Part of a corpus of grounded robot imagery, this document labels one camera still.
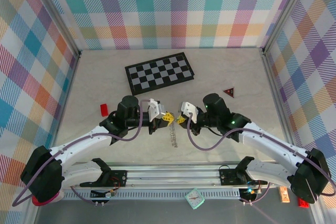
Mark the metal keyring chain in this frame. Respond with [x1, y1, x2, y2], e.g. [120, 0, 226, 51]
[167, 119, 180, 148]

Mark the black and grey chessboard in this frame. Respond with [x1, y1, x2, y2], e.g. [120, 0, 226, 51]
[124, 52, 196, 96]

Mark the teal square clock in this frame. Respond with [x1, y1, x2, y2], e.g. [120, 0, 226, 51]
[184, 187, 206, 211]

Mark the pink plastic disc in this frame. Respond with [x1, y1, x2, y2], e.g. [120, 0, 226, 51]
[31, 195, 65, 206]

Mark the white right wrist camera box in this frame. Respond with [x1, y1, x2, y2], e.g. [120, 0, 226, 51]
[177, 101, 198, 124]

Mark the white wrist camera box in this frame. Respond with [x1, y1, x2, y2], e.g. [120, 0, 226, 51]
[146, 99, 166, 123]
[177, 101, 198, 124]

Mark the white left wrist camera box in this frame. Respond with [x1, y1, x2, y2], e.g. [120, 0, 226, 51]
[146, 99, 166, 123]

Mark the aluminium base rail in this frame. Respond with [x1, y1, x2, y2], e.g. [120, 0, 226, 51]
[64, 162, 295, 190]

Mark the aluminium frame bar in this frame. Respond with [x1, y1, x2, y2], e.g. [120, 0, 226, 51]
[261, 48, 325, 224]
[261, 0, 314, 56]
[27, 50, 82, 224]
[31, 0, 82, 59]

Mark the slotted grey cable duct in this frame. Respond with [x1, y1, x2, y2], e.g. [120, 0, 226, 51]
[64, 189, 241, 200]

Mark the thin purple base cable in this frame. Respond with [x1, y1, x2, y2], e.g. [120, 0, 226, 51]
[240, 182, 271, 206]
[69, 186, 106, 206]

